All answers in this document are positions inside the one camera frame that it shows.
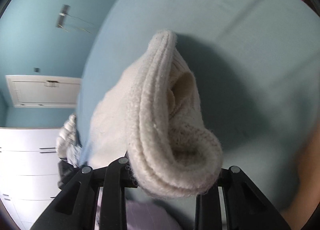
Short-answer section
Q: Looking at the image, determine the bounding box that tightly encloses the wall power strip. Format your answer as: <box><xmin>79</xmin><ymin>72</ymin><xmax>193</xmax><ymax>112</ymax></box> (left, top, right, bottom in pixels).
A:
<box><xmin>56</xmin><ymin>5</ymin><xmax>70</xmax><ymax>28</ymax></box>

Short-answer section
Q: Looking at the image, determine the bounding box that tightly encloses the white puffer jacket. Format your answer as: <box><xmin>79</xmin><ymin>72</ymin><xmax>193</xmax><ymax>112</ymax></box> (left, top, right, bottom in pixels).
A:
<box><xmin>55</xmin><ymin>113</ymin><xmax>76</xmax><ymax>159</ymax></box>

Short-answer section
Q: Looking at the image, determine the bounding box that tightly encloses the light blue bed sheet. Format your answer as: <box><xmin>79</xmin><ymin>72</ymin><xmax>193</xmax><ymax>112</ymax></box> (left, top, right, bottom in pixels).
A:
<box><xmin>76</xmin><ymin>0</ymin><xmax>319</xmax><ymax>210</ymax></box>

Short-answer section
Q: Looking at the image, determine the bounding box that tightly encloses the yellow hanging cable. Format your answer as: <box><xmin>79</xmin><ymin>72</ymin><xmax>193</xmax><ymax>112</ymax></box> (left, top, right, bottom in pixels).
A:
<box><xmin>60</xmin><ymin>14</ymin><xmax>96</xmax><ymax>35</ymax></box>

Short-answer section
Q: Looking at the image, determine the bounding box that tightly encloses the white room door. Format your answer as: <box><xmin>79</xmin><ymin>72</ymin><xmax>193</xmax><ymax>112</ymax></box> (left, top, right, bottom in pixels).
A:
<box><xmin>5</xmin><ymin>75</ymin><xmax>81</xmax><ymax>108</ymax></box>

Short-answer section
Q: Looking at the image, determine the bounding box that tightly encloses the grey crumpled cloth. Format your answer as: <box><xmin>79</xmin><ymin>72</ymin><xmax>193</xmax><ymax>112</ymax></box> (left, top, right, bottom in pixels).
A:
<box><xmin>66</xmin><ymin>129</ymin><xmax>82</xmax><ymax>168</ymax></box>

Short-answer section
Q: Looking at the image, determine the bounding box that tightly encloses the white wardrobe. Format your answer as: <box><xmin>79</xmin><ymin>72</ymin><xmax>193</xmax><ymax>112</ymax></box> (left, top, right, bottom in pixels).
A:
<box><xmin>1</xmin><ymin>128</ymin><xmax>60</xmax><ymax>229</ymax></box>

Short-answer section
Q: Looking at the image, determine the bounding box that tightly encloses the white and blue knit sweater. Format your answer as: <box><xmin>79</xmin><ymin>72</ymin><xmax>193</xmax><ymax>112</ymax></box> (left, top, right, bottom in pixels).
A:
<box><xmin>77</xmin><ymin>30</ymin><xmax>222</xmax><ymax>198</ymax></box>

